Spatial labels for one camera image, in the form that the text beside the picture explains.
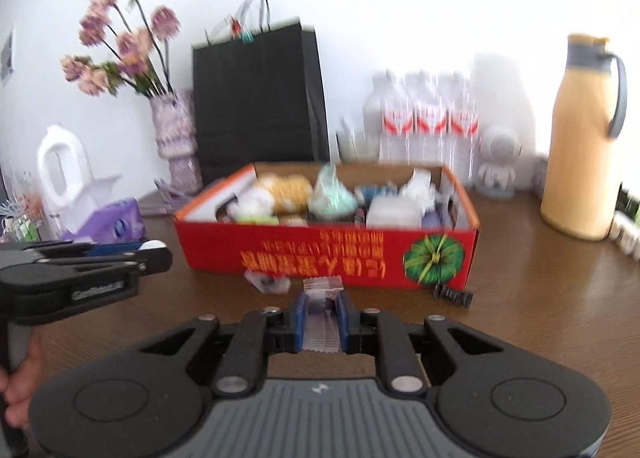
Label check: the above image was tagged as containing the yellow white plush toy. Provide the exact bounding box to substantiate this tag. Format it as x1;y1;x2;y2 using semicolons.
255;173;314;215

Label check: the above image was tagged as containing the pink dried flower bouquet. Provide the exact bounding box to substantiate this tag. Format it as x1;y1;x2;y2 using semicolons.
60;0;181;100

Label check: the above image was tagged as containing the white astronaut figurine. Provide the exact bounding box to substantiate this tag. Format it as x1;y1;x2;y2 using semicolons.
475;126;522;200

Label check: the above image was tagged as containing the purple tissue box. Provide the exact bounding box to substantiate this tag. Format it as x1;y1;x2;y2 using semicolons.
60;175;146;244

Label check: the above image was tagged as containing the small snack sachet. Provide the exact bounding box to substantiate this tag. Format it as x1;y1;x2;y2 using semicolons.
302;276;343;353

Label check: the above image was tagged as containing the person's left hand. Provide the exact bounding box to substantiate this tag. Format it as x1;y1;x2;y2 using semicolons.
1;331;43;430

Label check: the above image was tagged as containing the crumpled white tissue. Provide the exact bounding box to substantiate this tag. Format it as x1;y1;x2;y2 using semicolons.
399;168;438;212

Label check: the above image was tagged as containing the purple ceramic vase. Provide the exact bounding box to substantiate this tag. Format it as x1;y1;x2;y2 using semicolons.
150;91;202;195

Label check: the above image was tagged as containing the translucent white plastic container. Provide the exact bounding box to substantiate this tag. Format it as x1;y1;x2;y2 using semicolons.
366;196;423;230

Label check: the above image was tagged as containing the right water bottle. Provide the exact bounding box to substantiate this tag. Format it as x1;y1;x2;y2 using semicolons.
446;74;480;186

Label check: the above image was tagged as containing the middle water bottle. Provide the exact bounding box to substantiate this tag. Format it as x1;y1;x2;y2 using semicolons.
412;73;447;165

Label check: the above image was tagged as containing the purple folded cloth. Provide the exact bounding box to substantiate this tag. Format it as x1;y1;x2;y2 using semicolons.
421;205;444;230

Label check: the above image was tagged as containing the yellow thermos jug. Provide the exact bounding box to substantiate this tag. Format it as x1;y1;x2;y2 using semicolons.
540;34;628;241

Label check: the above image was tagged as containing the clear glass cup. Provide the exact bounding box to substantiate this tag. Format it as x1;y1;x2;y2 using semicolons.
335;117;380;163

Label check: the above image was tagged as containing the white detergent jug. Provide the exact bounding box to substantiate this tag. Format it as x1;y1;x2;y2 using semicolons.
36;123;93;232

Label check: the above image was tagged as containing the water bottle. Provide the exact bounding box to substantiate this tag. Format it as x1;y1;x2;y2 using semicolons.
412;73;447;165
446;74;480;186
362;73;414;163

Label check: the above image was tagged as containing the red artificial rose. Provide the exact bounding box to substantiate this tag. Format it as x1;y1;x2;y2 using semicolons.
354;208;366;226

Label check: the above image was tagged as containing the light green plastic bag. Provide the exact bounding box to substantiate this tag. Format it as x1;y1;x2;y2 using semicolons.
308;163;358;222

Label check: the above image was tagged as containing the black hair comb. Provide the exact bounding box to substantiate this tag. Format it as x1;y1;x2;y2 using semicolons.
433;284;474;309

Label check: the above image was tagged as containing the red cardboard box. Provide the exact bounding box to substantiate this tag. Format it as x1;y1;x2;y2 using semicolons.
175;163;480;290

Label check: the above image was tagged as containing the left water bottle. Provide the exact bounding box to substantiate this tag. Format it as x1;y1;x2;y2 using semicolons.
362;73;414;163

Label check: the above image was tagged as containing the black paper shopping bag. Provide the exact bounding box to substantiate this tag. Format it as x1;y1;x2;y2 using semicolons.
192;0;330;184

